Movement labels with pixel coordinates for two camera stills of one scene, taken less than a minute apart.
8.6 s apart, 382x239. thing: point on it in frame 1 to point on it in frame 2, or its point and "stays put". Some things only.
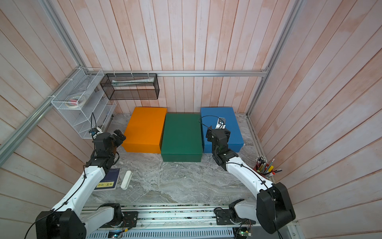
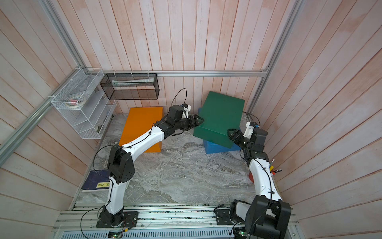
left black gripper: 119,141 to 195,123
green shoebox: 181,139 to 220,113
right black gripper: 211,134 to 237,133
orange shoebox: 145,131 stays put
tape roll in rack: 77,101 stays put
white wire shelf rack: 81,100 stays put
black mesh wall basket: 131,86 stays put
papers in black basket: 133,82 stays put
